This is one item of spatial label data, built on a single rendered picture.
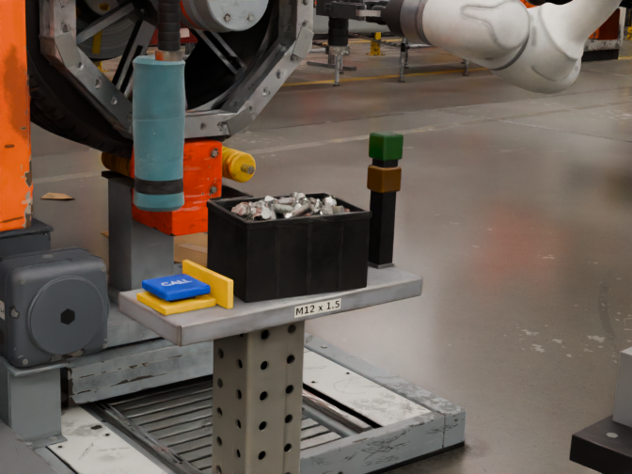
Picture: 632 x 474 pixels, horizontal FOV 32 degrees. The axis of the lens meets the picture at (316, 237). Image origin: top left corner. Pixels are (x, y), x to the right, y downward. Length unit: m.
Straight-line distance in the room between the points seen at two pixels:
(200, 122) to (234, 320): 0.66
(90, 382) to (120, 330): 0.11
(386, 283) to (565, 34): 0.48
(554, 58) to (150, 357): 0.95
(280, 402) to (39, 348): 0.47
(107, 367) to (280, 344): 0.60
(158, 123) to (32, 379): 0.49
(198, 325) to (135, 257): 0.79
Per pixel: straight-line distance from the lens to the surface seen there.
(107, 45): 2.37
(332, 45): 1.96
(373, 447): 2.04
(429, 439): 2.13
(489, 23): 1.65
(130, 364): 2.14
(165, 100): 1.88
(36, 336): 1.88
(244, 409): 1.61
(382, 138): 1.67
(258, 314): 1.51
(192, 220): 2.09
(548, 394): 2.50
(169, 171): 1.91
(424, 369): 2.58
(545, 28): 1.76
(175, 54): 1.76
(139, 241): 2.23
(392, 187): 1.70
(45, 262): 1.90
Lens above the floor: 0.93
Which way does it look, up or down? 15 degrees down
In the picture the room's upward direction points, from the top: 2 degrees clockwise
